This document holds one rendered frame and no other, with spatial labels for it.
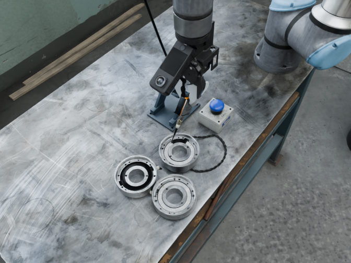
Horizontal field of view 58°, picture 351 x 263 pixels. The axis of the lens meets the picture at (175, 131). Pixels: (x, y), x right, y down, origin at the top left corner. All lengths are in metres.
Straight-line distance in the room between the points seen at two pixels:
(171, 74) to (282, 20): 0.43
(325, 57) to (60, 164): 0.74
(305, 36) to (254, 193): 0.99
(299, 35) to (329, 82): 1.42
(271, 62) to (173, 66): 0.47
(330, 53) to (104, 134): 0.63
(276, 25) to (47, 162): 0.74
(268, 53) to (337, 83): 1.34
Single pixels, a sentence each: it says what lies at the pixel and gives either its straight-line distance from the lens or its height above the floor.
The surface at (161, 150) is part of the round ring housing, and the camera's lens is 0.82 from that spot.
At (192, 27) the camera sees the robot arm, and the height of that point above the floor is 1.16.
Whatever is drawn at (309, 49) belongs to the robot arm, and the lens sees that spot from 0.91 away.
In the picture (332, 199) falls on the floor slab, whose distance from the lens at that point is 1.82.
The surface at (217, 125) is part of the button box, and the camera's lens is 0.86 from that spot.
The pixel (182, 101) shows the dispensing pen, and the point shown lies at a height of 0.94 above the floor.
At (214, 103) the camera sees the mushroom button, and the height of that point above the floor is 0.87.
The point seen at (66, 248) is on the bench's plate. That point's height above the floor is 0.80.
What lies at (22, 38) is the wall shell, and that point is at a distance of 2.38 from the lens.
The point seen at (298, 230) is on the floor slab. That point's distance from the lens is 1.69.
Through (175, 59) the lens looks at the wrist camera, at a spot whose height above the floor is 1.08.
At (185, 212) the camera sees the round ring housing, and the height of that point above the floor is 0.84.
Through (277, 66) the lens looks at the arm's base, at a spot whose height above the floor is 0.83.
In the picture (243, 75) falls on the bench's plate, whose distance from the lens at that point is 1.06.
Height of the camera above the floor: 1.52
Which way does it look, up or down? 53 degrees down
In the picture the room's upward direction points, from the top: 3 degrees counter-clockwise
